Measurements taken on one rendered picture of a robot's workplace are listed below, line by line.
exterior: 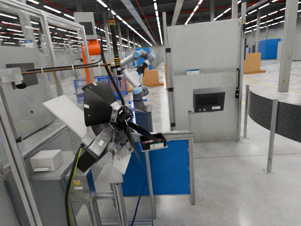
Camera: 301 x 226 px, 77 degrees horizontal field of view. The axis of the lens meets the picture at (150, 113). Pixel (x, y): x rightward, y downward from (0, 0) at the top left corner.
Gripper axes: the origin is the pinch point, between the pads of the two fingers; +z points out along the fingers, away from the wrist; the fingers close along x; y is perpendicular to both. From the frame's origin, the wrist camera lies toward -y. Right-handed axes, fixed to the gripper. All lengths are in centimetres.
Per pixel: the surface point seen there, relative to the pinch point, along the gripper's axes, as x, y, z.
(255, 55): -467, 663, -883
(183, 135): -71, -34, 20
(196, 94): -48, -55, -8
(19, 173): 12, -61, 116
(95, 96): 11, -80, 54
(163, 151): -71, -19, 42
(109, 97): 5, -57, 45
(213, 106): -68, -55, -12
